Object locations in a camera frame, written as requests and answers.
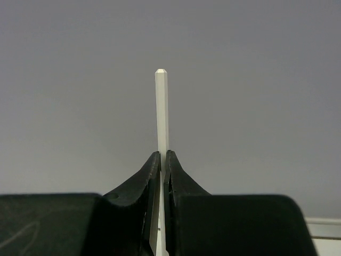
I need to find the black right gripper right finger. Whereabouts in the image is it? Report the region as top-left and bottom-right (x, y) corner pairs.
(164, 150), (317, 256)

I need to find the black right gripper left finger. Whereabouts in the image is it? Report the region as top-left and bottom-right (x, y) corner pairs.
(1, 152), (161, 255)

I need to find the white chopstick long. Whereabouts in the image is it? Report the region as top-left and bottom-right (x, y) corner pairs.
(155, 69), (169, 256)

